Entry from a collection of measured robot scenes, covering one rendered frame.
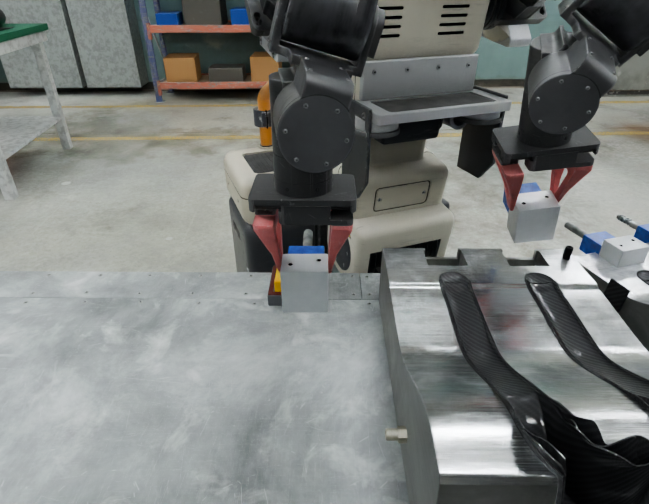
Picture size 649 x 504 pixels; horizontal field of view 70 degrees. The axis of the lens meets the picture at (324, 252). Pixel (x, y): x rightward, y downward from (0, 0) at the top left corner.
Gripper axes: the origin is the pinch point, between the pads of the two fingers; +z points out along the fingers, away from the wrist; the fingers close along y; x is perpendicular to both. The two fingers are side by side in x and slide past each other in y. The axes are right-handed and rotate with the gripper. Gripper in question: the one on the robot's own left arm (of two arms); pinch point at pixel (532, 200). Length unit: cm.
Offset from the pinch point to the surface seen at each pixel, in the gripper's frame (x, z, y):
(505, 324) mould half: -15.2, 5.5, -6.8
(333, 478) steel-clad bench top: -29.9, 8.8, -26.7
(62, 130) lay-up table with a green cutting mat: 283, 96, -253
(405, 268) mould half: -4.9, 5.2, -16.8
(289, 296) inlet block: -15.5, -2.3, -30.1
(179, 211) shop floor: 172, 110, -133
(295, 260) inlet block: -12.8, -4.9, -29.1
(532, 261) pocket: -0.4, 10.4, 1.4
